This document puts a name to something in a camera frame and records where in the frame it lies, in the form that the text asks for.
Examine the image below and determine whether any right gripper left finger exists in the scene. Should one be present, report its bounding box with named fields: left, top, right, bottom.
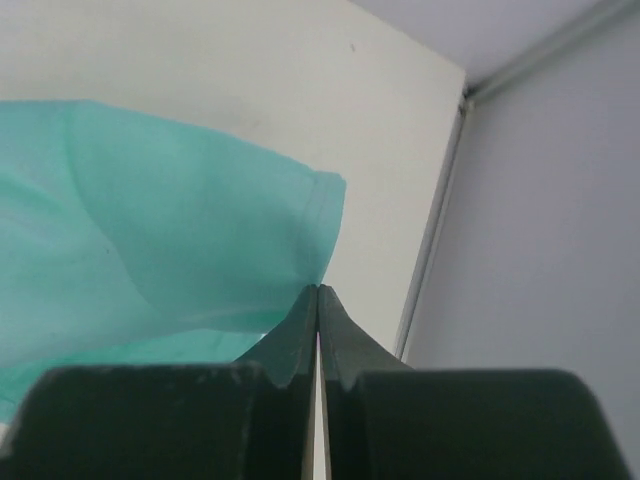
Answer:
left=1, top=286, right=318, bottom=479

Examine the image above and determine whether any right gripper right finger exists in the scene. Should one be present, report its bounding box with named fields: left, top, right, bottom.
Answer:
left=318, top=286, right=631, bottom=479

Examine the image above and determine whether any teal t-shirt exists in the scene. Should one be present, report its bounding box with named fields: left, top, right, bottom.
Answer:
left=1, top=100, right=346, bottom=424

